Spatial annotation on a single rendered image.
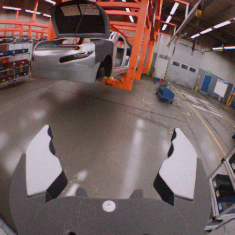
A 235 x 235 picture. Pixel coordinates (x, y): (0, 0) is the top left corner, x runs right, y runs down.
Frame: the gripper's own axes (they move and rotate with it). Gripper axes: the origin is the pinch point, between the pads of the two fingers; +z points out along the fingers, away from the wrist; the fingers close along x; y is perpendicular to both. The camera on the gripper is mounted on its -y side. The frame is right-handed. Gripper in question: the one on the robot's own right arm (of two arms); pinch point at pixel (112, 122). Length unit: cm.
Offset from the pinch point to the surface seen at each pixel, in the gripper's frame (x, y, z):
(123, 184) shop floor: 14, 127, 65
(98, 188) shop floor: -15, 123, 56
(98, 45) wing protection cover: -30, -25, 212
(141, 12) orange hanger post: 57, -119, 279
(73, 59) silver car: -67, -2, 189
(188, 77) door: 726, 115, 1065
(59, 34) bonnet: -149, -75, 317
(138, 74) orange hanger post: 94, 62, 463
